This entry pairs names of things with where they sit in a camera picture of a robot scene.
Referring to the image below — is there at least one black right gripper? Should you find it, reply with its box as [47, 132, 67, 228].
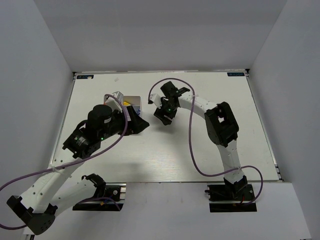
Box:
[154, 97, 179, 126]

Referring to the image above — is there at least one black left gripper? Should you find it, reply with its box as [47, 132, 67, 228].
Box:
[99, 105, 150, 141]

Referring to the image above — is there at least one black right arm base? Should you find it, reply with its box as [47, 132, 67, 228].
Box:
[204, 184, 257, 213]

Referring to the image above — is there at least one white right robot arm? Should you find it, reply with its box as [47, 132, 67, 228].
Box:
[148, 78, 248, 200]

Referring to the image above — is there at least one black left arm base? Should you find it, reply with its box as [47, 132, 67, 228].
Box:
[72, 173, 126, 212]

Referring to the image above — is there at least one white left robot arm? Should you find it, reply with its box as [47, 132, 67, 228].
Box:
[6, 104, 150, 235]

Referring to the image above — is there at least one white right organizer tray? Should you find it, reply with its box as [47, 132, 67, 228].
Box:
[121, 95, 142, 136]

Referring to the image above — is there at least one right blue corner label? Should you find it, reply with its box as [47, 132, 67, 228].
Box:
[227, 72, 245, 77]

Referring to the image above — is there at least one blue corner label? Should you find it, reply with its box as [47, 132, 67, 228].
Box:
[227, 72, 245, 77]
[76, 74, 94, 80]

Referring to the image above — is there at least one left blue corner label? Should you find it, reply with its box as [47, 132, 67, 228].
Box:
[76, 74, 94, 80]

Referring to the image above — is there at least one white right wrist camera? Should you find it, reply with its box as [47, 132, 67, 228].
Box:
[148, 93, 162, 109]

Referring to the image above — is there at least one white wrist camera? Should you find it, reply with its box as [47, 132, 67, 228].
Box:
[148, 93, 162, 109]
[106, 91, 124, 112]

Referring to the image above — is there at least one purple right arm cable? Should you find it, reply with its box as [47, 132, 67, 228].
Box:
[148, 78, 263, 206]

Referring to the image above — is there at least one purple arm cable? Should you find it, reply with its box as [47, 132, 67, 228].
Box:
[148, 78, 263, 206]
[0, 93, 130, 230]

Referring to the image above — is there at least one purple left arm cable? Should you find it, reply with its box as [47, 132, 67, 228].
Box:
[0, 93, 130, 230]

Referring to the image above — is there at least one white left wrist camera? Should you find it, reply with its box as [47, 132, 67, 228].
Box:
[106, 91, 124, 112]

